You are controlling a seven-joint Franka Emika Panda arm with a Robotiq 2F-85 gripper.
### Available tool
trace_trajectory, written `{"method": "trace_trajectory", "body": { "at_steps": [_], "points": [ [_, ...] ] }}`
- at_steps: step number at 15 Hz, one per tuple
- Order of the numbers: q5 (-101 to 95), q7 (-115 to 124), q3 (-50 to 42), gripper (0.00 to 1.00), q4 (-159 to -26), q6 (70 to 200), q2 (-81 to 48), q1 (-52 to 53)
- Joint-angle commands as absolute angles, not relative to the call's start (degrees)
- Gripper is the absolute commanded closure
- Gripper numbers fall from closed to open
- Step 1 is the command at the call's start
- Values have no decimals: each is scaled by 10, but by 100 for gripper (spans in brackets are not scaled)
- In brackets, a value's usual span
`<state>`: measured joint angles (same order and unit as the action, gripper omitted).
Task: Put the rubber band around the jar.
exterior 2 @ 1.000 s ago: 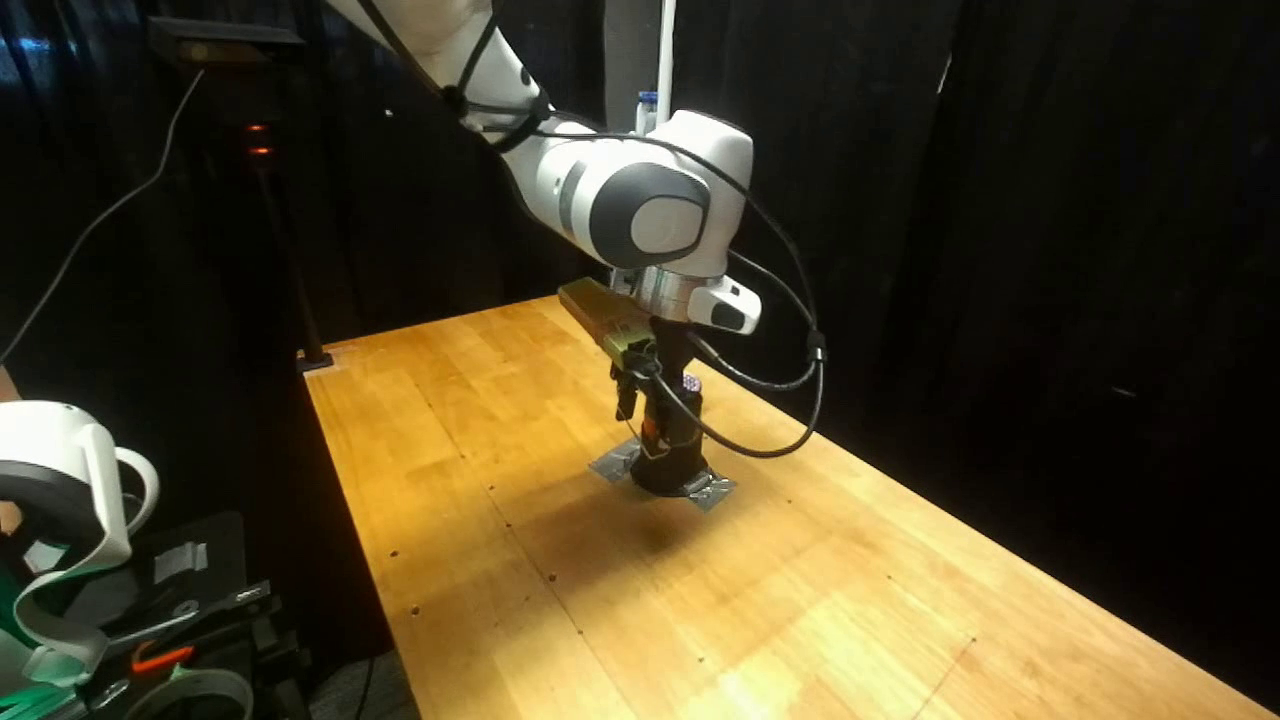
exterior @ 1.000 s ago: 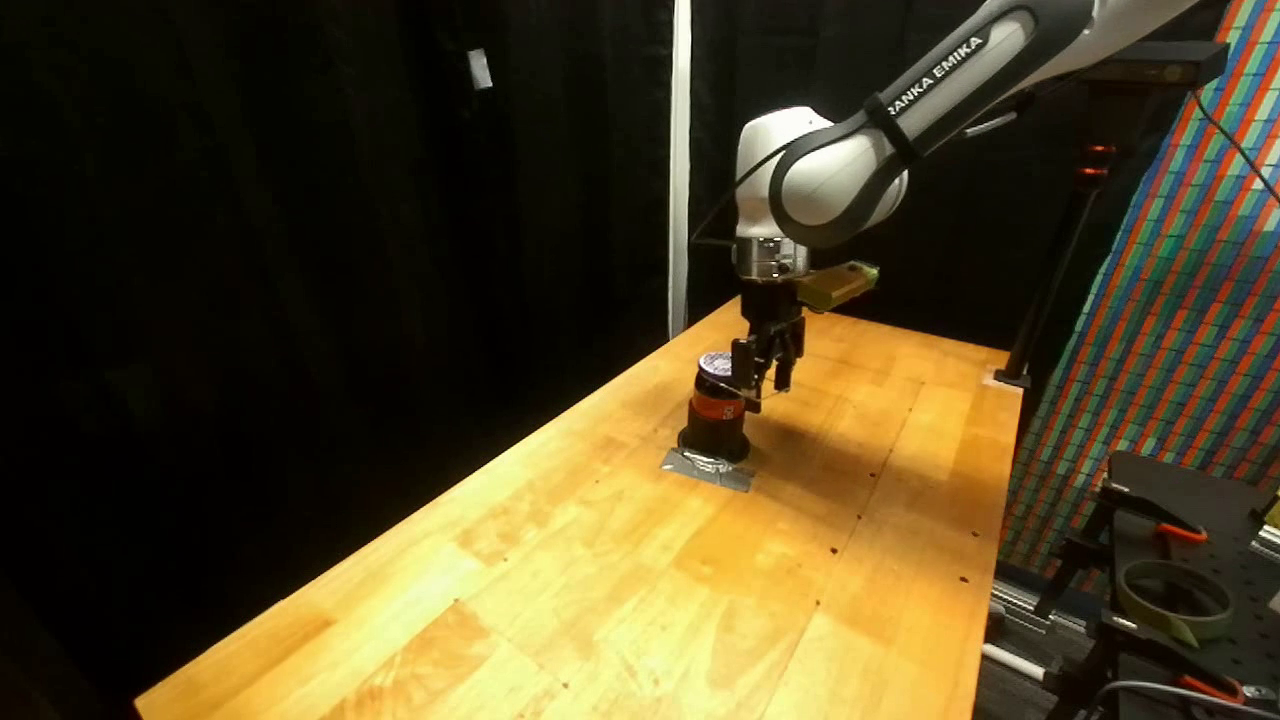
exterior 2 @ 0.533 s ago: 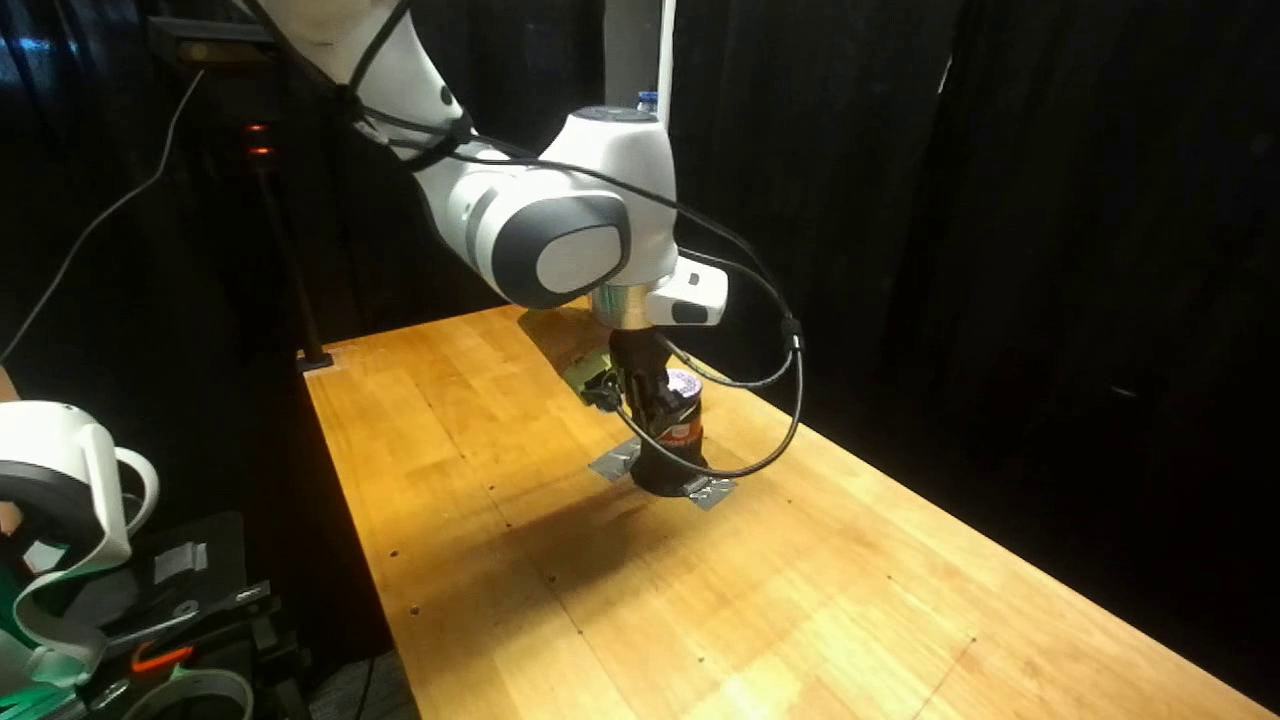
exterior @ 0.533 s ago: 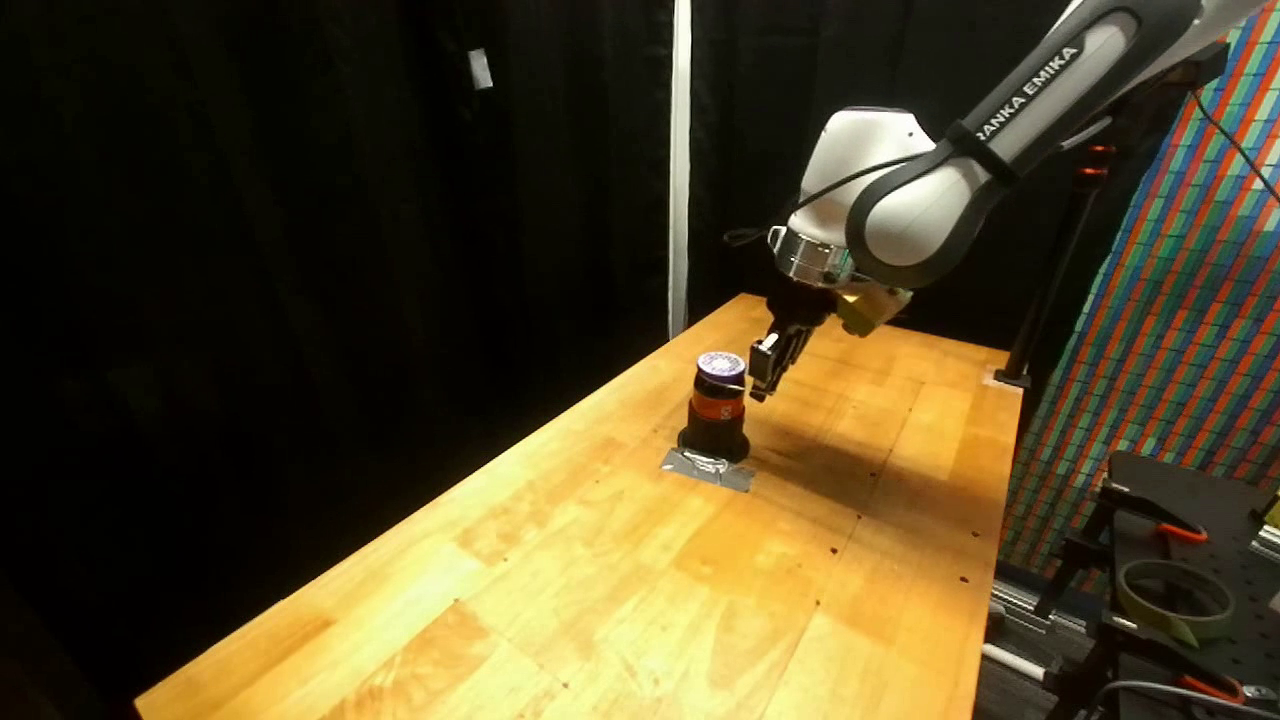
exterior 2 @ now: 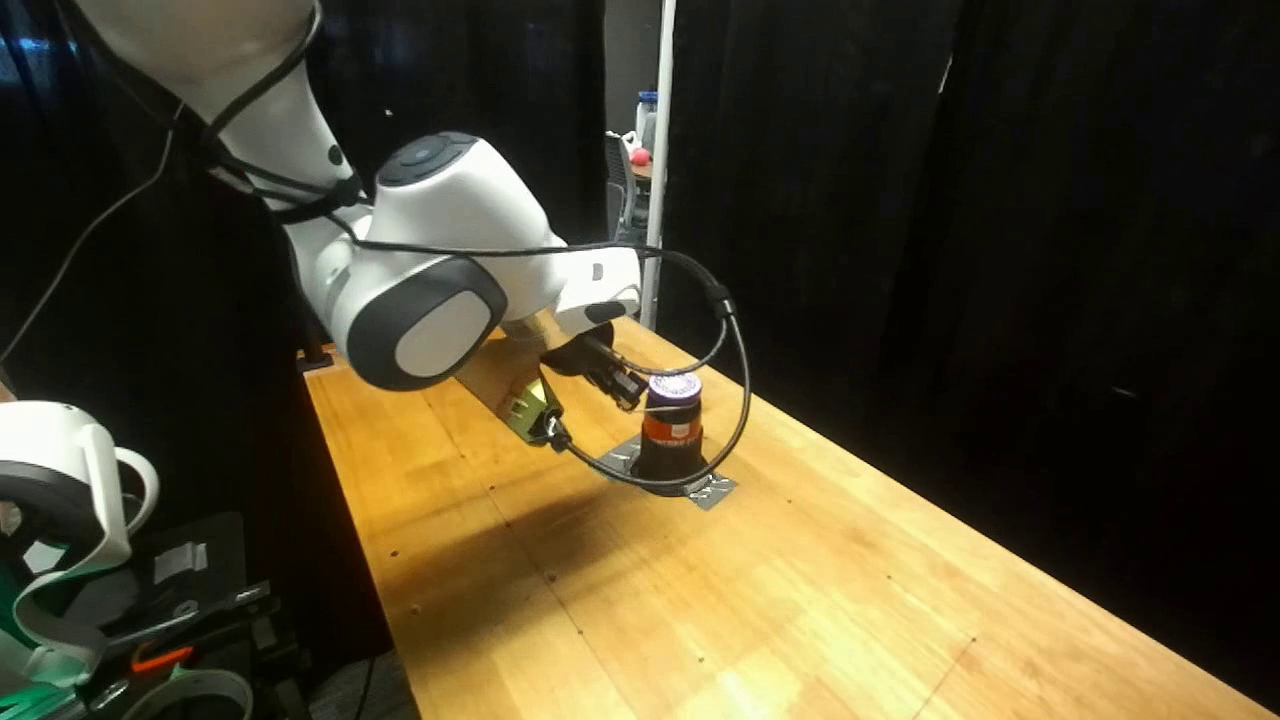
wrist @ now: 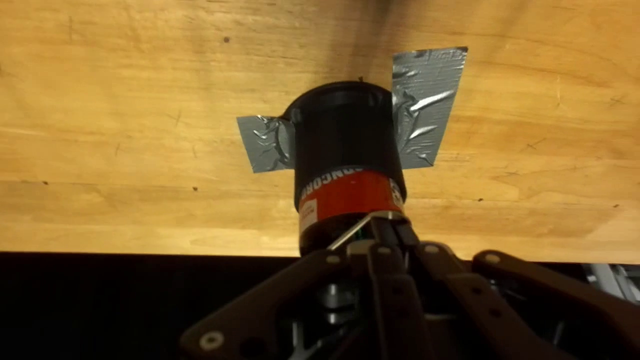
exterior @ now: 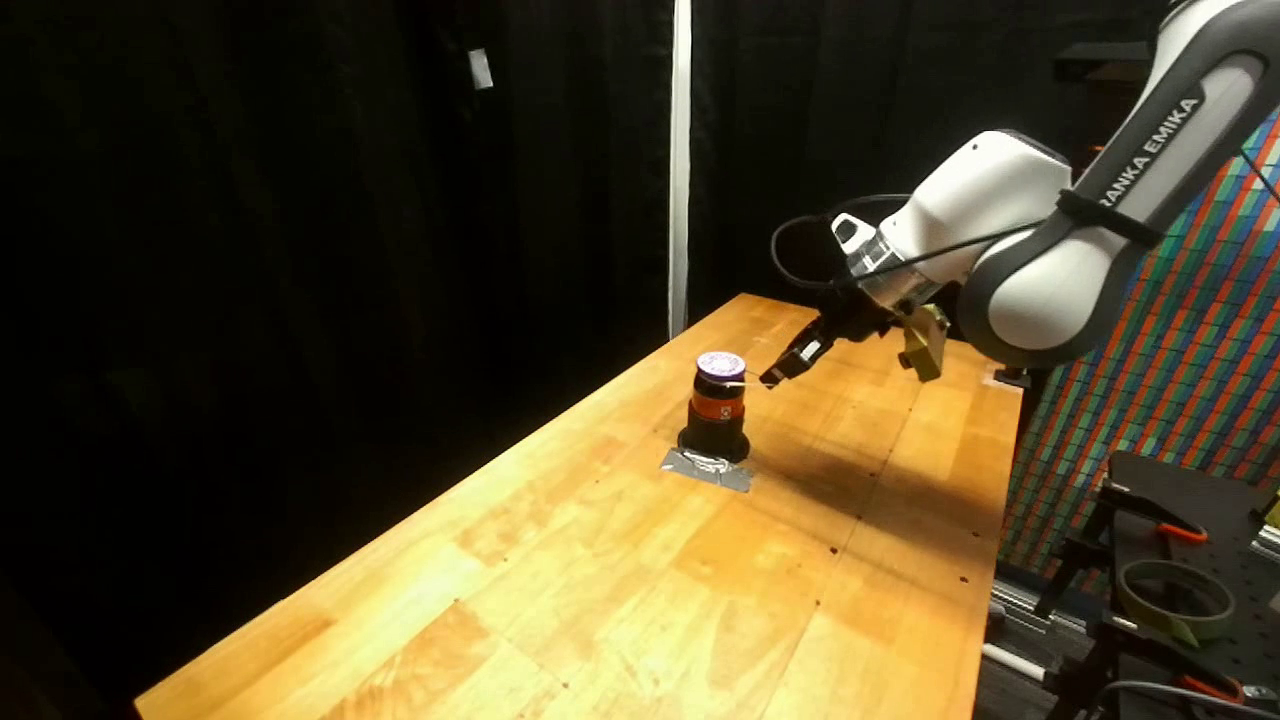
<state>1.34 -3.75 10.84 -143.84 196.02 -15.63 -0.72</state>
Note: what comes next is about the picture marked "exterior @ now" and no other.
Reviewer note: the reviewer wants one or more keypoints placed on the black curtain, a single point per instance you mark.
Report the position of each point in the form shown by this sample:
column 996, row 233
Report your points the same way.
column 333, row 264
column 855, row 120

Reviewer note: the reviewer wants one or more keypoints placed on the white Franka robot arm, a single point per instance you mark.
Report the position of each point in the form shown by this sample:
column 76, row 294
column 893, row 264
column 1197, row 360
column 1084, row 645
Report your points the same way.
column 1066, row 215

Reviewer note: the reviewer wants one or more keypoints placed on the white tag on curtain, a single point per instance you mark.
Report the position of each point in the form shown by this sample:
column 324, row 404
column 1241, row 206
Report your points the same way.
column 482, row 70

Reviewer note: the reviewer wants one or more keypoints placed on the dark jar with orange label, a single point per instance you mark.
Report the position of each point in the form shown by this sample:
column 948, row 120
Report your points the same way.
column 718, row 400

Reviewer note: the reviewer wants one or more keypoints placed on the gray tape roll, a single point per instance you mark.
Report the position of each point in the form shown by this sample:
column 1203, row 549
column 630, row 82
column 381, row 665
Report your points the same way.
column 1175, row 593

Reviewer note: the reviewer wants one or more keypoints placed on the white vertical pole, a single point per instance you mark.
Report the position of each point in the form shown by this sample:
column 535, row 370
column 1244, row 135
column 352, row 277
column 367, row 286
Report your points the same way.
column 681, row 162

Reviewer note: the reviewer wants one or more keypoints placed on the colourful patterned panel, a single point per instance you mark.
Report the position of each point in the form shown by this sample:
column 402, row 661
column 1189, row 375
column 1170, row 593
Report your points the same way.
column 1186, row 360

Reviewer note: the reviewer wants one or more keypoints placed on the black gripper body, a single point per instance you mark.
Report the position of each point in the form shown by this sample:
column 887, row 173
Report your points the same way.
column 861, row 323

